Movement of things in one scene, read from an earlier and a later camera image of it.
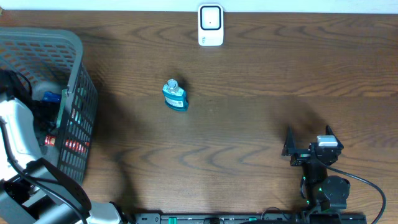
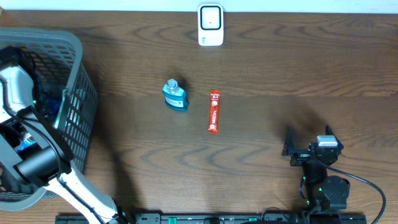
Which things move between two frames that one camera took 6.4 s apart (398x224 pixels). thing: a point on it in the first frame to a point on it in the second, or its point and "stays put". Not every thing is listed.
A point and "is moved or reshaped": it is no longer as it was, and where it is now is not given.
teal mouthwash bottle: [175, 98] stays put
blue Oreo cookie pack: [49, 96] is moved or reshaped
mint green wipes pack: [61, 106] stays put
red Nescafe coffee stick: [78, 145] to [214, 111]
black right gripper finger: [289, 144] stays put
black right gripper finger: [329, 131] stays put
